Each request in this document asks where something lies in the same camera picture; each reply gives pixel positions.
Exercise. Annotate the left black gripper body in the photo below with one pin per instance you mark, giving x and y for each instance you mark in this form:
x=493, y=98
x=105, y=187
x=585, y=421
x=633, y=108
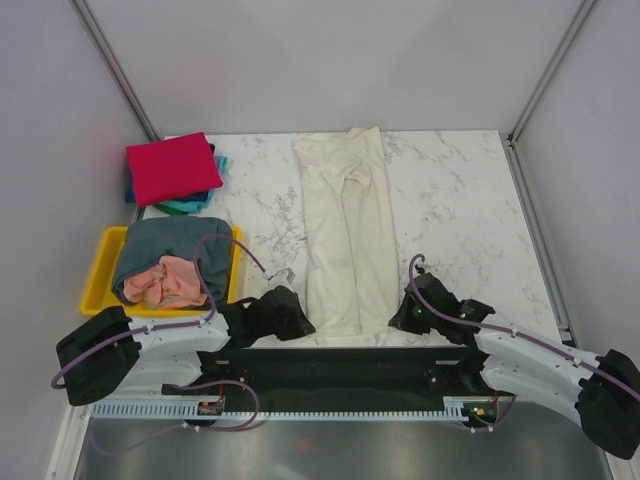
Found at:
x=288, y=328

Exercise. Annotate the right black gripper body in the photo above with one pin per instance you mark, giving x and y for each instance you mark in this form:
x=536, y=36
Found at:
x=411, y=319

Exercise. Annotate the cream white t shirt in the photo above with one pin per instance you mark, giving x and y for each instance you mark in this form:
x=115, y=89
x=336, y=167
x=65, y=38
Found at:
x=353, y=285

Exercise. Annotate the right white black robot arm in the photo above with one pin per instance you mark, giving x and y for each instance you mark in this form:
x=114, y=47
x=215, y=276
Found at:
x=599, y=393

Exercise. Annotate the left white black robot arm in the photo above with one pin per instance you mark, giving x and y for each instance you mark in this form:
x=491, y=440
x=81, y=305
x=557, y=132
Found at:
x=113, y=352

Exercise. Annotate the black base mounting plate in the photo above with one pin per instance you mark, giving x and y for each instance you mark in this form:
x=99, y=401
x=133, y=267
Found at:
x=376, y=372

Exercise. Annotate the pink t shirt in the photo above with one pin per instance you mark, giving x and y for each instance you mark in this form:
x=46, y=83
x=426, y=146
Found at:
x=170, y=284

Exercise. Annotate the folded green t shirt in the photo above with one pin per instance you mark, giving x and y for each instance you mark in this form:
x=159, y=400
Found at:
x=170, y=210

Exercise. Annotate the grey blue t shirt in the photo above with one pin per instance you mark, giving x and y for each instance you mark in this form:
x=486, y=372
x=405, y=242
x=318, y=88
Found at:
x=186, y=239

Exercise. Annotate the folded turquoise t shirt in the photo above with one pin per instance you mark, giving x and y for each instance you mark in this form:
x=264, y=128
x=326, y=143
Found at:
x=196, y=206

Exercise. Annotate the yellow plastic tray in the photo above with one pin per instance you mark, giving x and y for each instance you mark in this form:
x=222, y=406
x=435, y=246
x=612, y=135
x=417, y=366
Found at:
x=98, y=293

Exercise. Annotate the folded magenta t shirt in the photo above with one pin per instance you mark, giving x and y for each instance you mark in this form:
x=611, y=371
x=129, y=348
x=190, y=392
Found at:
x=172, y=167

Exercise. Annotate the folded navy blue t shirt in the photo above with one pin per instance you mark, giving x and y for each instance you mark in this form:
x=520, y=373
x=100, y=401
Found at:
x=131, y=192

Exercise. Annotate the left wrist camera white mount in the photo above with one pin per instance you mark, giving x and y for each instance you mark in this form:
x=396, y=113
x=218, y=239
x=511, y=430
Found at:
x=279, y=278

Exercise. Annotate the white slotted cable duct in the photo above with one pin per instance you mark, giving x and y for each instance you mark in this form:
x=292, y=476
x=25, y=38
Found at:
x=290, y=407

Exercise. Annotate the right aluminium frame post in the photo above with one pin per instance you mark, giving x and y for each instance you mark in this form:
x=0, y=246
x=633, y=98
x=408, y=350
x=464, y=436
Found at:
x=577, y=22

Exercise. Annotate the aluminium frame post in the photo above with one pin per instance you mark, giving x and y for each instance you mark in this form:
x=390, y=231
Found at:
x=577, y=22
x=98, y=37

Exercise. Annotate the left aluminium frame post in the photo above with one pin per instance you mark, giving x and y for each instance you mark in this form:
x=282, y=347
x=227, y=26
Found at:
x=98, y=37

